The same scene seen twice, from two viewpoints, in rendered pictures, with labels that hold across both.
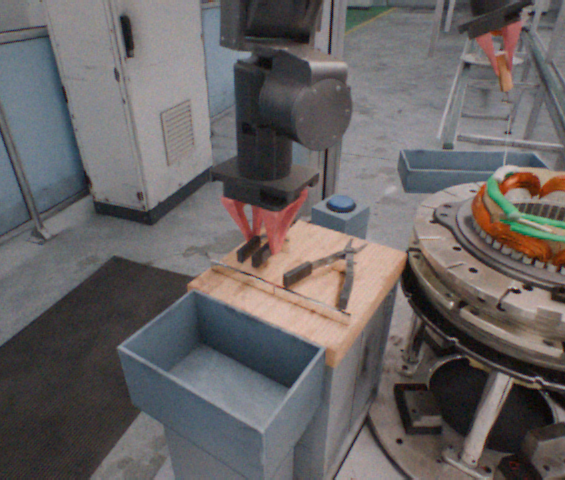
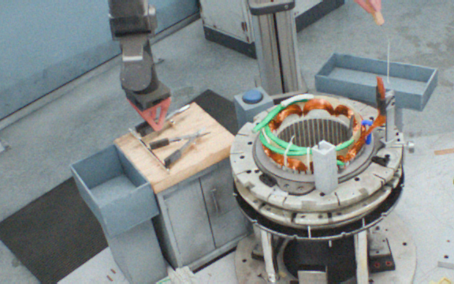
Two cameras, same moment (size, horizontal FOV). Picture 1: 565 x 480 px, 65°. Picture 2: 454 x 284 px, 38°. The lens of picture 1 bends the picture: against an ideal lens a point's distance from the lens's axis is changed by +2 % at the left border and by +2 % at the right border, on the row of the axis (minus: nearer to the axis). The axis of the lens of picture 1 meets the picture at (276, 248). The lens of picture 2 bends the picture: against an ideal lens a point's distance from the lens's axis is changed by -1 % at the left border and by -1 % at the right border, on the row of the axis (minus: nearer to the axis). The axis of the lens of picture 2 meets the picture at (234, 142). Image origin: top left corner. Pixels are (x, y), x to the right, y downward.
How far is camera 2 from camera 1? 0.96 m
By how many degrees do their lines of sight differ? 26
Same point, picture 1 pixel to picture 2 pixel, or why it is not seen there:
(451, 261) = (237, 150)
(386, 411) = (250, 244)
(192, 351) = (117, 176)
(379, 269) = (213, 148)
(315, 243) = (195, 126)
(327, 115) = (136, 76)
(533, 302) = (248, 178)
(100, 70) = not seen: outside the picture
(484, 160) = (399, 69)
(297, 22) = (139, 28)
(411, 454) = (245, 268)
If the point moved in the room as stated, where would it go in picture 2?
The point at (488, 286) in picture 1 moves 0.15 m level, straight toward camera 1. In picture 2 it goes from (238, 166) to (169, 205)
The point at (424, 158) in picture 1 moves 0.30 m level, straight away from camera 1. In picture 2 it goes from (351, 61) to (421, 9)
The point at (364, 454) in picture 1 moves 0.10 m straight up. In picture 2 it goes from (225, 264) to (217, 233)
